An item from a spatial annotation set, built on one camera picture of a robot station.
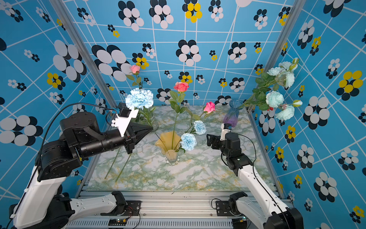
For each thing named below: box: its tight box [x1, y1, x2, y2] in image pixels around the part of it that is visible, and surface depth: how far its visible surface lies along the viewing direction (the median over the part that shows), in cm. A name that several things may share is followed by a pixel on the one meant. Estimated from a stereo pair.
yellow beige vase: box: [154, 131, 182, 166], surface depth 82 cm
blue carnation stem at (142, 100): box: [125, 87, 157, 128], surface depth 37 cm
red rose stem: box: [169, 81, 190, 150], surface depth 76 cm
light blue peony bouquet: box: [237, 57, 303, 121], surface depth 66 cm
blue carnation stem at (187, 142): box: [174, 132, 198, 154], surface depth 59 cm
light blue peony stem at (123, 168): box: [114, 153, 132, 183], surface depth 89 cm
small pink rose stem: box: [199, 101, 216, 118], surface depth 64 cm
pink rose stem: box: [125, 64, 143, 90], surface depth 90 cm
